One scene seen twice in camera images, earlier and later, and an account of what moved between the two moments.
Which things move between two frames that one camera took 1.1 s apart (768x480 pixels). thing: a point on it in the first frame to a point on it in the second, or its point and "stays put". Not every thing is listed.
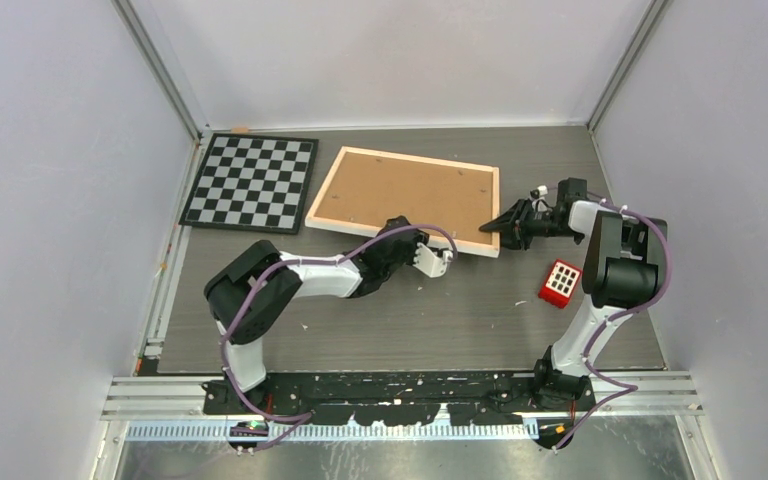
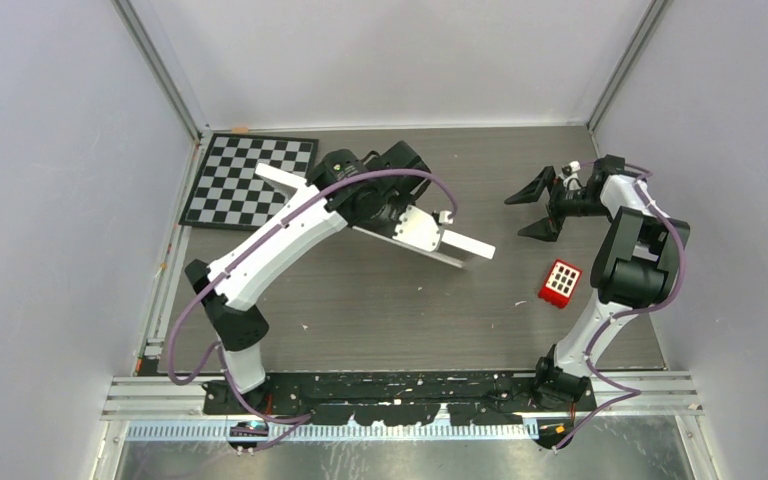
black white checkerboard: [252, 183] stays put
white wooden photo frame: [368, 187] to [451, 250]
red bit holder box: [560, 284] stays put
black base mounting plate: [401, 399] stays put
